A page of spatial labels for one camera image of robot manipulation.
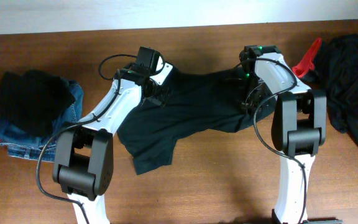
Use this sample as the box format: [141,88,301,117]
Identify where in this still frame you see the black Nike t-shirt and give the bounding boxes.
[116,65,275,176]

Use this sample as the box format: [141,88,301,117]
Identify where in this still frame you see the red garment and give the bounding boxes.
[292,37,323,78]

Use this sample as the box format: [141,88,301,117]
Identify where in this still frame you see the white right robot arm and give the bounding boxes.
[239,45,326,223]

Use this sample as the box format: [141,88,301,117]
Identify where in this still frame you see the folded black garment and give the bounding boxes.
[0,70,75,137]

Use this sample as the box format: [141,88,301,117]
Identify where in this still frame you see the black clothes pile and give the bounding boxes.
[300,34,358,146]

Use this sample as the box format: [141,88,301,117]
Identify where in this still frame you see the folded blue jeans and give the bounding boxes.
[0,80,84,161]

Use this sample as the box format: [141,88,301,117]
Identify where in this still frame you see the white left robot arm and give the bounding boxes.
[52,64,173,223]

